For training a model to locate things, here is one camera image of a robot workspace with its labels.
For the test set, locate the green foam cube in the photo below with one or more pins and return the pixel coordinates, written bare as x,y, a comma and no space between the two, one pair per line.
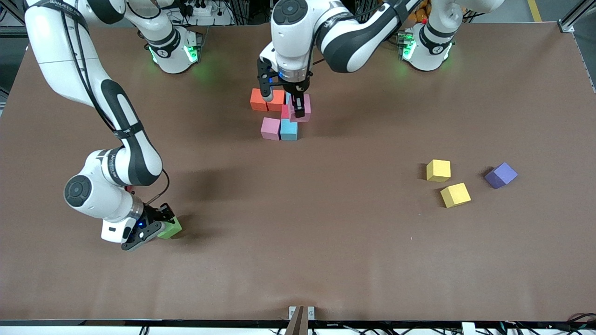
172,229

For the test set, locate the purple foam cube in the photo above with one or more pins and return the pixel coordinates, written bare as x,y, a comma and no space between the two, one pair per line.
502,174

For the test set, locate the white power strip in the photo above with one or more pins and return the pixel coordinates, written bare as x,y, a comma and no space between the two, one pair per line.
200,8

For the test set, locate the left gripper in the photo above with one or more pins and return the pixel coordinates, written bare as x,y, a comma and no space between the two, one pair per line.
296,88

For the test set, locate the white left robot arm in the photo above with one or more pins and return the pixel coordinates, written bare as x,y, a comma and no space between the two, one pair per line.
298,37

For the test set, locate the small white box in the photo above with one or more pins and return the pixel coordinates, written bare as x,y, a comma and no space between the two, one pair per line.
468,328

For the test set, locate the pink foam cube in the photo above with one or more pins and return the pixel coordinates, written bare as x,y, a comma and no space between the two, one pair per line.
306,109
270,129

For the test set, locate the yellow foam cube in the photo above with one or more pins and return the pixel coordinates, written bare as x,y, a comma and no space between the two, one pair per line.
455,195
438,170

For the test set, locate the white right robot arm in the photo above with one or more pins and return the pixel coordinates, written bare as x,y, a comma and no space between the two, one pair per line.
130,153

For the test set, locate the orange foam cube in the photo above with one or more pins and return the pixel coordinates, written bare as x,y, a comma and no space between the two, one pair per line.
278,100
257,101

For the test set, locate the small metal bracket plate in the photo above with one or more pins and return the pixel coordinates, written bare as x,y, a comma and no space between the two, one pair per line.
311,312

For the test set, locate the pile of orange objects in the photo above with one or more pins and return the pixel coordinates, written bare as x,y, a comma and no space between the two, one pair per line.
421,14

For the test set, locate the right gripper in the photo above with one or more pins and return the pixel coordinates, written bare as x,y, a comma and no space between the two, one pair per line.
152,216

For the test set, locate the aluminium frame profile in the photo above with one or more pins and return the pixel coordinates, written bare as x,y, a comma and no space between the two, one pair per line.
14,31
570,21

